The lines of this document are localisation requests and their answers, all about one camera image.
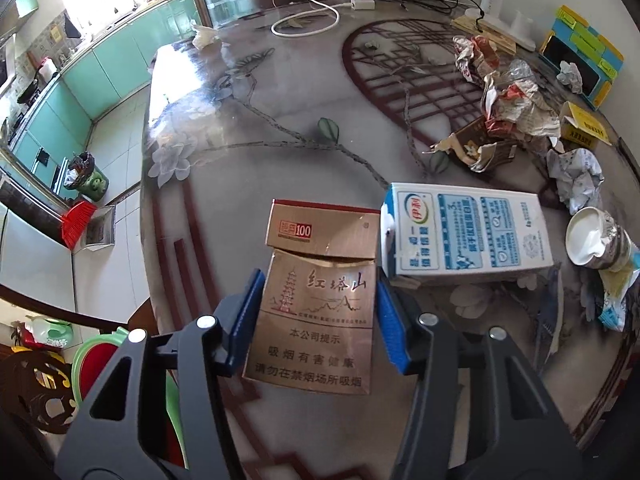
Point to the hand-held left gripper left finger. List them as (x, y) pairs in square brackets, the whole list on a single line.
[(252, 305)]

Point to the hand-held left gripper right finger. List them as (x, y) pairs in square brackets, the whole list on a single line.
[(392, 320)]

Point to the brown cigarette pack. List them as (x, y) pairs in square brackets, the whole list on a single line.
[(315, 320)]

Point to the white blue milk carton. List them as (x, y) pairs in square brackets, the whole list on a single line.
[(465, 230)]

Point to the green bucket red liner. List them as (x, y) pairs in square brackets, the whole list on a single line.
[(82, 370)]

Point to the crushed paper cup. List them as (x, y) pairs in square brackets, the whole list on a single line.
[(587, 235)]

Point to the white printed paper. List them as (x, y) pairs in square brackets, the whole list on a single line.
[(575, 175)]

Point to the small green trash bin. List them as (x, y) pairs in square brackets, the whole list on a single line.
[(92, 185)]

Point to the grey dustpan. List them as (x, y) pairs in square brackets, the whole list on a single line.
[(100, 230)]

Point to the red broom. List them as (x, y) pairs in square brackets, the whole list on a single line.
[(75, 222)]

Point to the torn brown carton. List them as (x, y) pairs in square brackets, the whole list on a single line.
[(475, 140)]

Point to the white green plastic container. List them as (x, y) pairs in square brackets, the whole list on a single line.
[(47, 332)]

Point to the white refrigerator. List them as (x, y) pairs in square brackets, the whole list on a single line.
[(35, 260)]

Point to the pale plastic wrapper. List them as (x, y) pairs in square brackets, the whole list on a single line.
[(617, 295)]

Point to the dark carved wooden chair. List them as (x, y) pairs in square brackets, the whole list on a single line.
[(30, 395)]

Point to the crumpled foil wrapper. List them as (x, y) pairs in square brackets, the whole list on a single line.
[(525, 105)]

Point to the yellow cardboard box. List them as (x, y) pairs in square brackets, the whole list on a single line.
[(582, 125)]

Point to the crumpled white tissue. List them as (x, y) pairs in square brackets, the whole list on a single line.
[(204, 36)]

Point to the crumpled red white wrapper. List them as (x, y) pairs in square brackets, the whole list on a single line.
[(475, 55)]

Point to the teal kitchen cabinets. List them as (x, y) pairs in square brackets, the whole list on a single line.
[(110, 65)]

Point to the small crumpled paper ball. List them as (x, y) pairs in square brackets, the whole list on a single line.
[(570, 76)]

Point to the white power adapter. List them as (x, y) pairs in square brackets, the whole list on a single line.
[(362, 4)]

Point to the white desk lamp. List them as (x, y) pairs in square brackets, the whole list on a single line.
[(492, 0)]

